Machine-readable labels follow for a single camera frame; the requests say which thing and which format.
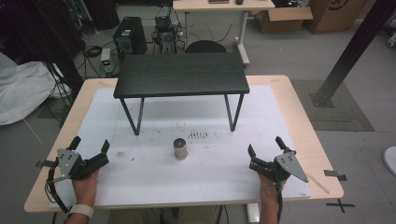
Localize open cardboard box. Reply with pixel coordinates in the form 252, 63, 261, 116
250, 7, 314, 34

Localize white table leg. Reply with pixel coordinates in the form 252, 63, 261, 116
246, 203, 261, 224

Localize grey floor mat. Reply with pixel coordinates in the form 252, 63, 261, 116
290, 78, 375, 133

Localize small grey power supply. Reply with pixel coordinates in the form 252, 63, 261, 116
100, 48, 115, 75

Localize person's right hand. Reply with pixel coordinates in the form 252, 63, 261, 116
257, 172, 281, 207

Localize light wooden desk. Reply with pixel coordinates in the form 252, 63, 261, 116
172, 0, 276, 67

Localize large cardboard box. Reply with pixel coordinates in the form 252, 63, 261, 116
303, 0, 369, 35

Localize black tape cross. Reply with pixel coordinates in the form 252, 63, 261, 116
325, 199, 357, 214

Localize white crumpled cloth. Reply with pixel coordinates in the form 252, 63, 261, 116
0, 51, 73, 126

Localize coiled black cable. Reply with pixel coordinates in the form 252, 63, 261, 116
82, 45, 104, 58

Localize beige wrist strap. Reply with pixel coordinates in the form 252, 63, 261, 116
65, 203, 95, 220

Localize grey metal cylinder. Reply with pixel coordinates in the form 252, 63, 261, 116
173, 137, 189, 161

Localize white round object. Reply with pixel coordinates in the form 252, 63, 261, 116
382, 146, 396, 178

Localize black round stool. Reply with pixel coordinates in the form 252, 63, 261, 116
185, 39, 228, 54

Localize small black wooden table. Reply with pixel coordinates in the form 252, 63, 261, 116
113, 51, 251, 136

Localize black metal post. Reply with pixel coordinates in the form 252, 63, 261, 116
309, 0, 396, 109

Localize electronics unit with cables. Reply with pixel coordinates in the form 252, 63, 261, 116
151, 14, 185, 54

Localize black computer tower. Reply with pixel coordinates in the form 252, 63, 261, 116
112, 16, 149, 57

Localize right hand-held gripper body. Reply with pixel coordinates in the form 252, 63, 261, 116
248, 150, 310, 184

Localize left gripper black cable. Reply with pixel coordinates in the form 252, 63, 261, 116
45, 158, 70, 215

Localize black tape piece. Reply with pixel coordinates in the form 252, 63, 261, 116
35, 160, 56, 169
323, 169, 347, 182

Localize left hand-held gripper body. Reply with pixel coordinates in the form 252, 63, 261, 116
47, 148, 110, 184

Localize white table mat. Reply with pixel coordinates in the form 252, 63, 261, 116
49, 85, 312, 209

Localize person's left hand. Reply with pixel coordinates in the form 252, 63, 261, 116
71, 170, 100, 208

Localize dark curtain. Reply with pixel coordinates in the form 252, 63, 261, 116
0, 0, 87, 94

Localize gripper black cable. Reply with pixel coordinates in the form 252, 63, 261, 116
45, 158, 70, 215
273, 181, 285, 224

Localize person's olive trousers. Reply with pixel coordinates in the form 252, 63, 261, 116
106, 205, 219, 224

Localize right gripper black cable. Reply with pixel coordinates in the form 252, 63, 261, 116
273, 181, 285, 224

